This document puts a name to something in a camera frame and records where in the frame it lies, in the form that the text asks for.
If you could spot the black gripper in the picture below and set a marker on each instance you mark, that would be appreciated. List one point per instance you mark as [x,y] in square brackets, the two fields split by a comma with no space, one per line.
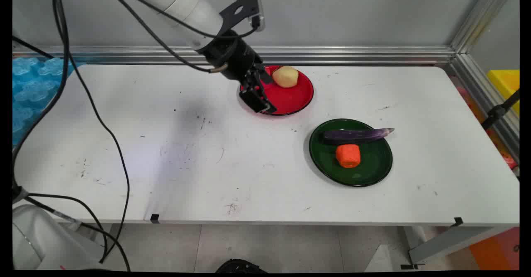
[232,57]

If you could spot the purple eggplant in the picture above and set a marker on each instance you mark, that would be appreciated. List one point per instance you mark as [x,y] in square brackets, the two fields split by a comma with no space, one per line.
[356,135]

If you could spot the yellow potato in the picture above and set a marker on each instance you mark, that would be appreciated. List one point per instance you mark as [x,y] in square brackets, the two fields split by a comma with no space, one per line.
[285,77]

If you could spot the red round plate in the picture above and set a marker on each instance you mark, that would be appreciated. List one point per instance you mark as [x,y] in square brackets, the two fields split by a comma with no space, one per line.
[290,98]

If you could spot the orange carrot chunk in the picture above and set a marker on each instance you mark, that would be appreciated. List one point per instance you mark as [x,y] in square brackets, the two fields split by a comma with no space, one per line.
[347,156]

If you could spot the dark green round plate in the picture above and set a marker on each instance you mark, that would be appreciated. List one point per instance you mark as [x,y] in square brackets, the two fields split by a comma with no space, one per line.
[373,165]

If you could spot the black tape marker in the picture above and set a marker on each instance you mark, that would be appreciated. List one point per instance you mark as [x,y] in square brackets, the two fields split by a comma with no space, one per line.
[154,217]
[458,221]

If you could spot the black round object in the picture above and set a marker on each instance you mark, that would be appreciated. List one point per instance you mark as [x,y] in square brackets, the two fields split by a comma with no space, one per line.
[239,266]

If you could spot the blue foam mat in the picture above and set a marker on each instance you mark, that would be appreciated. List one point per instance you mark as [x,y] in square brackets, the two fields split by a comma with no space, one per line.
[33,90]

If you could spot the black stand clamp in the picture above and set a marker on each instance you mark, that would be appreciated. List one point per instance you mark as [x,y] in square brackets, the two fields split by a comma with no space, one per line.
[498,112]

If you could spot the grey table leg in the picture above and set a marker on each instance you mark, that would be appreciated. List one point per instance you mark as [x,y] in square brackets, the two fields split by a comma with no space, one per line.
[448,241]

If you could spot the yellow box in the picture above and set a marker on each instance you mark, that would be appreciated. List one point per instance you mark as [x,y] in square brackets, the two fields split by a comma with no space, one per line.
[506,84]

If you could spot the red pink floor item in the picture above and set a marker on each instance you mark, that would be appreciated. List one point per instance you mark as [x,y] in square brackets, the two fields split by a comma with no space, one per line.
[508,159]

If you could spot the orange box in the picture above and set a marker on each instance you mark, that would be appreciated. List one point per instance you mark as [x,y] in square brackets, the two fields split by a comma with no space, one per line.
[495,250]

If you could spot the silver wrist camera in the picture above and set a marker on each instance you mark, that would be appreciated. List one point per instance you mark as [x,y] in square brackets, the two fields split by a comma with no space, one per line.
[259,18]

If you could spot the horizontal aluminium frame rail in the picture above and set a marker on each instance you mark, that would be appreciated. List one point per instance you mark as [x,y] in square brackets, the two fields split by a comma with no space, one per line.
[352,55]

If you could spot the slanted aluminium frame rail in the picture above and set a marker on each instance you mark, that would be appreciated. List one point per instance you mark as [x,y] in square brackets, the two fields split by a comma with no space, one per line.
[485,98]

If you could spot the upright aluminium frame post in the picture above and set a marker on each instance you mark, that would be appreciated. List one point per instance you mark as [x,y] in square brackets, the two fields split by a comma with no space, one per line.
[483,18]

